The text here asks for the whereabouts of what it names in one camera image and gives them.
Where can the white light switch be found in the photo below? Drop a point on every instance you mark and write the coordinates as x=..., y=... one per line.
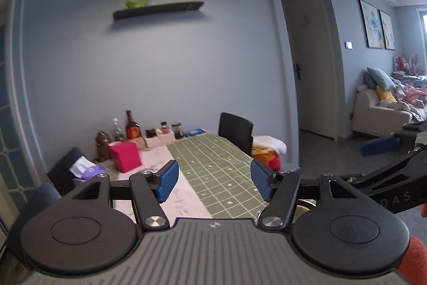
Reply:
x=349, y=45

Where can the purple tissue pack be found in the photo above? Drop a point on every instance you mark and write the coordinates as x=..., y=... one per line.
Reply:
x=88, y=171

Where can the white box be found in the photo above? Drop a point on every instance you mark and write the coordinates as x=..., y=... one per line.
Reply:
x=154, y=141
x=166, y=137

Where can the black jar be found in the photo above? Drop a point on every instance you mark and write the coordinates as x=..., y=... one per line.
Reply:
x=151, y=132

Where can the amber liquor bottle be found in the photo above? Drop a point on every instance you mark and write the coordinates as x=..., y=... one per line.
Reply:
x=132, y=128

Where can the grey cushion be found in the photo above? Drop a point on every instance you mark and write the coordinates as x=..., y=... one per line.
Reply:
x=368, y=81

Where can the white snack bag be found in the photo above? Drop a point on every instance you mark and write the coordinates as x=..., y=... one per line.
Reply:
x=270, y=144

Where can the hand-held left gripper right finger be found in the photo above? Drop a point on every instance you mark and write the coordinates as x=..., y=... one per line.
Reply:
x=262, y=180

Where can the teal cushion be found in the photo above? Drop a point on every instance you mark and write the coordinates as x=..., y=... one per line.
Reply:
x=380, y=78

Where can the green checked tablecloth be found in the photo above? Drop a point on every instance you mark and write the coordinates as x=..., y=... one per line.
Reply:
x=216, y=171

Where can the pink box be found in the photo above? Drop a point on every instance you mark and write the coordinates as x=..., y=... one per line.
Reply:
x=125, y=156

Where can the beige sofa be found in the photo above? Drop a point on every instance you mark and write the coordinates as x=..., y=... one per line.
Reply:
x=377, y=118

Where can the white printed table runner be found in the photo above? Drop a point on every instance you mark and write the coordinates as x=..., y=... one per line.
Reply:
x=186, y=205

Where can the plain wooden door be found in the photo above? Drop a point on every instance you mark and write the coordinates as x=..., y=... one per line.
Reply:
x=310, y=71

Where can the blue flat pack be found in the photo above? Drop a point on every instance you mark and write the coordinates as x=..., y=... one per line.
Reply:
x=193, y=132

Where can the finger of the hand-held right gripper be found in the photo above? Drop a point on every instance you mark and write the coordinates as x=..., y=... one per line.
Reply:
x=380, y=146
x=400, y=164

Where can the dark wall shelf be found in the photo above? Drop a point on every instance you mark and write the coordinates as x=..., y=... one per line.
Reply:
x=156, y=9

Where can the black chair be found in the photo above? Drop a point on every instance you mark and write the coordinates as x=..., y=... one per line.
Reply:
x=43, y=196
x=61, y=168
x=235, y=131

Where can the yellow cushion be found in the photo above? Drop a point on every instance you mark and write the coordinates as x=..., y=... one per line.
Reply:
x=386, y=94

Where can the clear water bottle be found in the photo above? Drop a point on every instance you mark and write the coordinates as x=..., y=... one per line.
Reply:
x=117, y=131

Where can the framed blue painting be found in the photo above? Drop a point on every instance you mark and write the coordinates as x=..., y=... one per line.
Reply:
x=371, y=24
x=387, y=31

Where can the small ink bottle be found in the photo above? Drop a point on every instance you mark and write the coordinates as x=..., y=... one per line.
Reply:
x=164, y=127

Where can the green plant ornament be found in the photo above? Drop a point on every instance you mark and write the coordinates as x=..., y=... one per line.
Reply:
x=138, y=3

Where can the brown figurine bottle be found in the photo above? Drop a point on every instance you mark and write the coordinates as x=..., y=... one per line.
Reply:
x=102, y=146

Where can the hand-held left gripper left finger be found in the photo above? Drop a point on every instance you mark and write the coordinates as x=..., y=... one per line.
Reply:
x=168, y=181

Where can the pink blanket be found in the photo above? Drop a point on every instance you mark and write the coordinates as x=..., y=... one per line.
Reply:
x=412, y=94

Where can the dark glass jar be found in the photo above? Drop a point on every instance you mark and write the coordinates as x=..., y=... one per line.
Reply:
x=177, y=130

